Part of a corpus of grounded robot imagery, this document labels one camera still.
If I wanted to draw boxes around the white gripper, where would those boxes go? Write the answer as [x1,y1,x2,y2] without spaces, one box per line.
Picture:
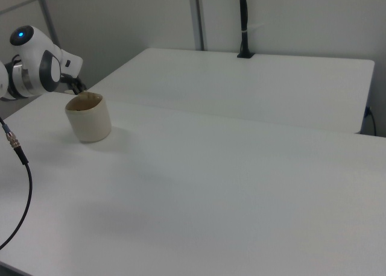
[59,48,89,95]

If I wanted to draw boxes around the beige plastic trash bin body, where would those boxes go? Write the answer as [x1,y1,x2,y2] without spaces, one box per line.
[65,92,112,143]

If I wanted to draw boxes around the black pole with table clamp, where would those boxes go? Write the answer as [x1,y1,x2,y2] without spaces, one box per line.
[236,0,256,59]

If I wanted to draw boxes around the grey aluminium partition post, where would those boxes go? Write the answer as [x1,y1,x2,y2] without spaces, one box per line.
[34,0,62,49]
[188,0,209,51]

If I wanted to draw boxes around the black cable with metal connector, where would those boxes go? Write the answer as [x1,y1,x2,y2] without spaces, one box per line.
[0,116,33,250]

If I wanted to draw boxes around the thin black hanging cable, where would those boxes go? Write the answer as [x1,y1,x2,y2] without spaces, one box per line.
[365,106,378,136]

